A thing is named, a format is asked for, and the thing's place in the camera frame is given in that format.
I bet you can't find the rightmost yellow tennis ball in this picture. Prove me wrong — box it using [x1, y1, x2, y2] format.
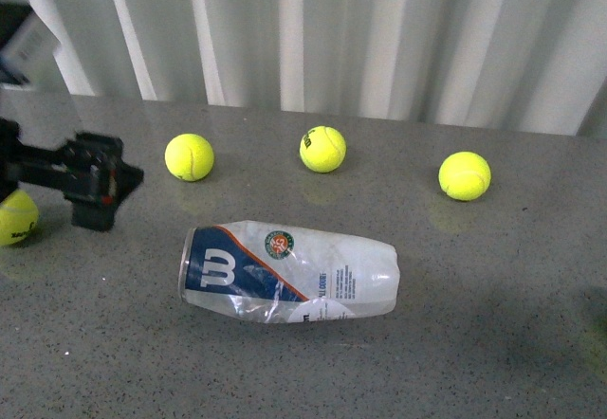
[438, 152, 492, 202]

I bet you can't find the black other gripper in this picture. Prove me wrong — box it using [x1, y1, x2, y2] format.
[1, 118, 144, 231]

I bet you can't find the yellow Wilson logo tennis ball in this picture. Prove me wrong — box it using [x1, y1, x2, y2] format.
[299, 126, 347, 173]

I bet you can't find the plain yellow tennis ball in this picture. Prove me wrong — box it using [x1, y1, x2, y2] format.
[164, 134, 214, 182]

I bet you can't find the white pleated curtain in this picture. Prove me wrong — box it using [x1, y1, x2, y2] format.
[10, 0, 606, 137]

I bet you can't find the clear Wilson tennis ball can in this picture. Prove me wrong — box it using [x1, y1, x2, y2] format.
[178, 221, 400, 324]

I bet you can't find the leftmost yellow tennis ball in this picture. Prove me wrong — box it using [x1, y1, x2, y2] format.
[0, 190, 39, 246]

